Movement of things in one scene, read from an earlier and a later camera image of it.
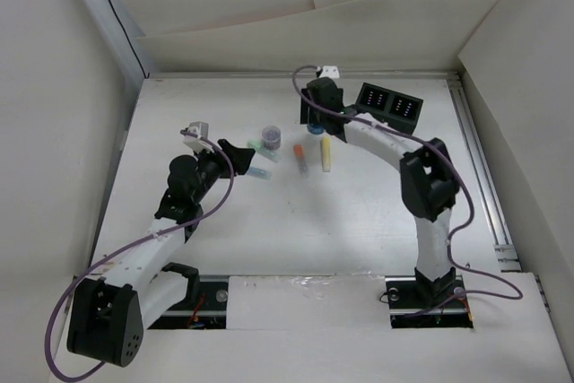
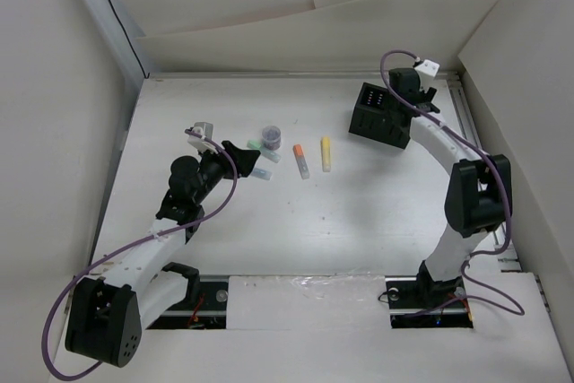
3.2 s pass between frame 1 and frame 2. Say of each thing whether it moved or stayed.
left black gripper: stayed
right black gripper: moved
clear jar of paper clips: stayed
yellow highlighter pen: stayed
